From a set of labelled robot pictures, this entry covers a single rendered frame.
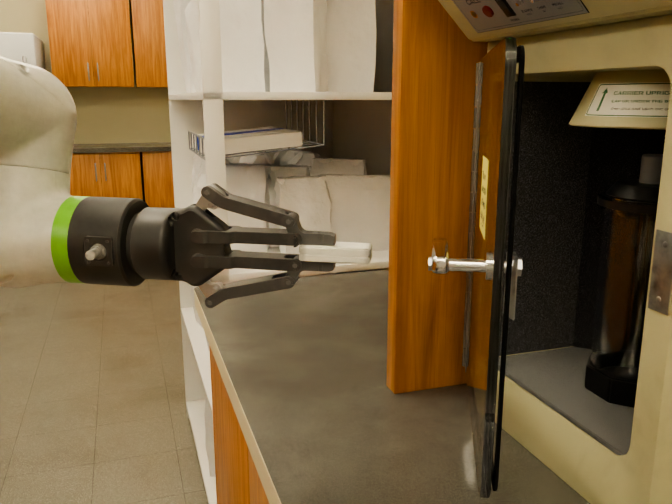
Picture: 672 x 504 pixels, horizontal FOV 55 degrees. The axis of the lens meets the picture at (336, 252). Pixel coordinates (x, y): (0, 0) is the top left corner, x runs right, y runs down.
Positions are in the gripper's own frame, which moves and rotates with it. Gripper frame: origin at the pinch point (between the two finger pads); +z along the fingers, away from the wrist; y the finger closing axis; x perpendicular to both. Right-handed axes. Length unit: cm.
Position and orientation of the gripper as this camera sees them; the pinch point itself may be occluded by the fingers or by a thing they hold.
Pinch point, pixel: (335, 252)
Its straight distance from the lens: 65.2
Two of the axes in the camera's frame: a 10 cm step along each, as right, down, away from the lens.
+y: 0.1, -9.7, -2.3
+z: 9.9, 0.5, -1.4
